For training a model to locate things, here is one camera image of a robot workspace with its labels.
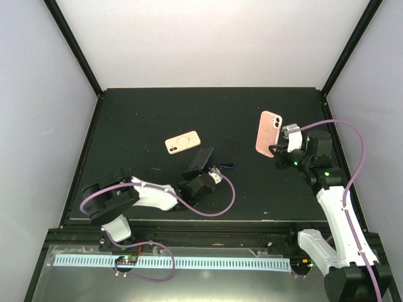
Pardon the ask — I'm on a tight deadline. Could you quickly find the pink cased phone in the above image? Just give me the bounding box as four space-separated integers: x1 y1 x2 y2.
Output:
256 111 283 158

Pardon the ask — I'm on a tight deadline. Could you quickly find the blue phone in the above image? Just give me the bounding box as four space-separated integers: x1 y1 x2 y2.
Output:
217 137 239 169

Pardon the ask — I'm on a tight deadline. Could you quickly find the beige cased phone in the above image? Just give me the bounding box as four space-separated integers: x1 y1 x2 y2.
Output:
164 131 201 155

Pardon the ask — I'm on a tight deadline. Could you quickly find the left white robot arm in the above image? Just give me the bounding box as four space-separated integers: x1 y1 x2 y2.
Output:
79 169 222 251

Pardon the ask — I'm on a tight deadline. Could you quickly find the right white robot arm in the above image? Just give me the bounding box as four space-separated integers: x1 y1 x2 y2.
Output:
269 125 392 301

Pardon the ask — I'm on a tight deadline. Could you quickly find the small electronics board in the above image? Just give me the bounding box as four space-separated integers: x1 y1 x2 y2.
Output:
115 255 138 266

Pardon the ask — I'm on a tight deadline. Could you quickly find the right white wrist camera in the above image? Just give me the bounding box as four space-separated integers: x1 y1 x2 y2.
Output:
281 123 303 153

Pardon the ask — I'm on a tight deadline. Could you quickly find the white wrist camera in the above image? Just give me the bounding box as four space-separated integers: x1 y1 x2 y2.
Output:
208 167 223 184
281 123 303 153

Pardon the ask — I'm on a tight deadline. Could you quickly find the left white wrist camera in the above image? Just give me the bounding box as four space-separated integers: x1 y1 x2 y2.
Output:
208 167 223 184

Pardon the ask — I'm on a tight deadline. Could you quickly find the light blue slotted cable duct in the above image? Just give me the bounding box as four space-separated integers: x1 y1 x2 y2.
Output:
53 254 292 272

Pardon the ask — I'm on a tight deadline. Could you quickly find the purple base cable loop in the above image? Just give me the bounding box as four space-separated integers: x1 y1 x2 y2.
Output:
103 232 176 282

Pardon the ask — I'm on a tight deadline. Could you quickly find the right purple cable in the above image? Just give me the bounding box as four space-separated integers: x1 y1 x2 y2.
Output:
298 119 383 302

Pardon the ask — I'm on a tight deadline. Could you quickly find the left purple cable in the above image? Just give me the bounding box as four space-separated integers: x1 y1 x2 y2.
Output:
79 172 236 218

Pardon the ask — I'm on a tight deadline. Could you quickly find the right black frame post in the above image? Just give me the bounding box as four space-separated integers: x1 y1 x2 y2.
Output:
321 0 383 96

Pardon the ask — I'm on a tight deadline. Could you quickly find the black frame post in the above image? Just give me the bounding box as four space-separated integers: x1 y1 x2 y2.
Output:
321 0 383 96
43 0 103 96

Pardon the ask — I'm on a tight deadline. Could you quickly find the left black frame post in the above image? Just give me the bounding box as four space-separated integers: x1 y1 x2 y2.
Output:
43 0 103 96

